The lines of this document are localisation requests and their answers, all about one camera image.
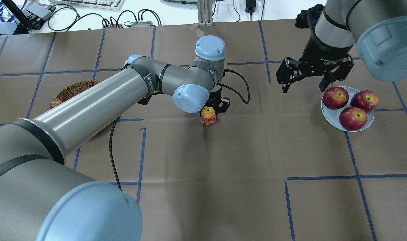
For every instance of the dark red basket apple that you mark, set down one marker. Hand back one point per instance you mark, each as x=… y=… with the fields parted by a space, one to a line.
x=56 y=102

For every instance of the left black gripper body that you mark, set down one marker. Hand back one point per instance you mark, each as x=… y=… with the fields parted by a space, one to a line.
x=222 y=103

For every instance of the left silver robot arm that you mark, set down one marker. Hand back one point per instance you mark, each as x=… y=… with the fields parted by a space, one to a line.
x=43 y=200

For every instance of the red plate apple front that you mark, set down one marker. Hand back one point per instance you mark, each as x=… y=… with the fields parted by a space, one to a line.
x=353 y=118

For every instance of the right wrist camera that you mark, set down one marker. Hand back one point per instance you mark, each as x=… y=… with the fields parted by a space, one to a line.
x=308 y=17

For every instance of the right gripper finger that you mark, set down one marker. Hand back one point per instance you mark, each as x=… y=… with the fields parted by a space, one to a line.
x=291 y=71
x=340 y=74

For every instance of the light blue plate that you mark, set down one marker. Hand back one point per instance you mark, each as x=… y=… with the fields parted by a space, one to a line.
x=337 y=109

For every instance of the woven wicker basket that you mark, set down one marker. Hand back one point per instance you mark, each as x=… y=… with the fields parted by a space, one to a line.
x=76 y=88

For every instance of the red plate apple left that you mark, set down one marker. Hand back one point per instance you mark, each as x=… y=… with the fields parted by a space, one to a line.
x=335 y=98

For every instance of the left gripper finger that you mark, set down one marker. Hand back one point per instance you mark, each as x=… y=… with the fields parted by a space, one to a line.
x=223 y=105

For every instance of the aluminium frame post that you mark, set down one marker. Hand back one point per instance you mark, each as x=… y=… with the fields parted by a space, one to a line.
x=204 y=8

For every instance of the red plate apple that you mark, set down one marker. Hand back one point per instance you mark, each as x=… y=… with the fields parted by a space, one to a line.
x=365 y=100
x=353 y=118
x=335 y=98

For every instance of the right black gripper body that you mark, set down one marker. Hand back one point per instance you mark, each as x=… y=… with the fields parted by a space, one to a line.
x=323 y=53

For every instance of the usb hub box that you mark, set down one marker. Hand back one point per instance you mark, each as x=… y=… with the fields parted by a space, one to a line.
x=142 y=23

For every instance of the black power adapter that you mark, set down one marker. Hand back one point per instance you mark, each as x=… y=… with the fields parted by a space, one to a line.
x=250 y=6

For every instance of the red plate apple back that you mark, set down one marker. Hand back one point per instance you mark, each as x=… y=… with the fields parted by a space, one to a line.
x=365 y=100

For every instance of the yellow-red apple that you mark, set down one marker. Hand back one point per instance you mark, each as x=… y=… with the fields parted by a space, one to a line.
x=208 y=115

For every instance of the white keyboard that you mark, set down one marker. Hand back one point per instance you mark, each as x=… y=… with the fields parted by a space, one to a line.
x=99 y=4

